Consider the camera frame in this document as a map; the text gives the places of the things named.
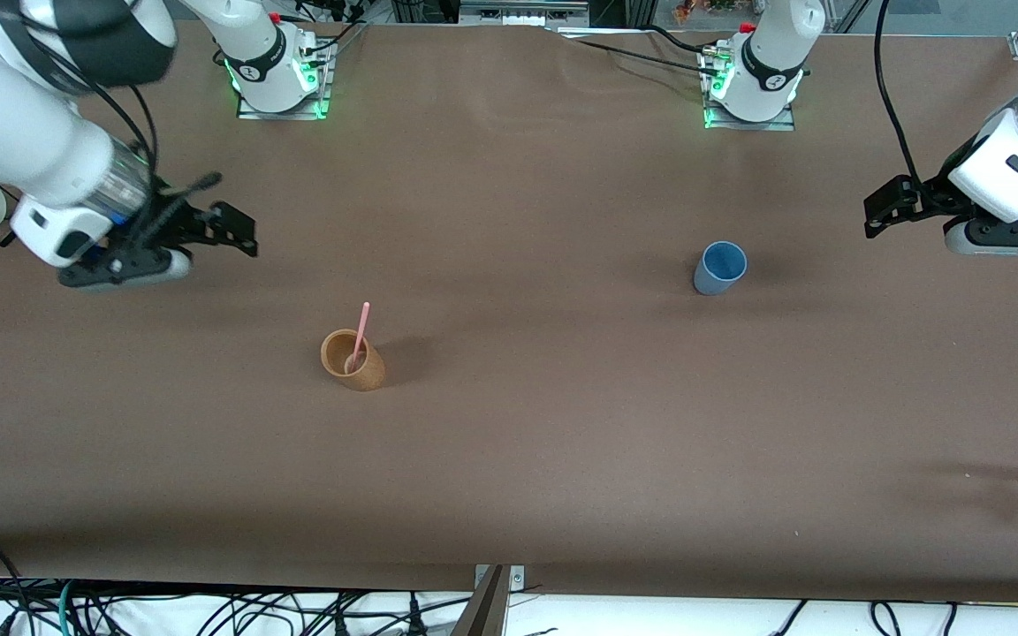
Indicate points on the brown table cover sheet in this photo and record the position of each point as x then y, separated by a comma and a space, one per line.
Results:
509, 459

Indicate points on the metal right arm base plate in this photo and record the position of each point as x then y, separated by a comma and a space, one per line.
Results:
325, 84

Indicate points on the brown wooden cup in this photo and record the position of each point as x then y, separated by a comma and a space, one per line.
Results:
366, 375

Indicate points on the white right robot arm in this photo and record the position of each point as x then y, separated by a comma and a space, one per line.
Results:
23, 132

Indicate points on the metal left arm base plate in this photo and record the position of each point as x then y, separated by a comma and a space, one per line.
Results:
783, 122

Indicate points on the aluminium frame rail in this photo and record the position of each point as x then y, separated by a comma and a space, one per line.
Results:
522, 11

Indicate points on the pink straw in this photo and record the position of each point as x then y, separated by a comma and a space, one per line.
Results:
362, 327

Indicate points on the dark camera stand pole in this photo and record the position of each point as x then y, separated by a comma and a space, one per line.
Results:
482, 609

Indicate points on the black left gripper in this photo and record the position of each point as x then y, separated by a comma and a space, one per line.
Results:
931, 198

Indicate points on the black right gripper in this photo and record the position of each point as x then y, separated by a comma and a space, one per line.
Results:
175, 223

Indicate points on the blue plastic cup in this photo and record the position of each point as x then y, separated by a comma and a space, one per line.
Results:
721, 265

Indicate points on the colourful background object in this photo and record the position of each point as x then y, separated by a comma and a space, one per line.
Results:
703, 9

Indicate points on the small metal edge bracket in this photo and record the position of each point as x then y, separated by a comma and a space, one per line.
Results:
518, 579

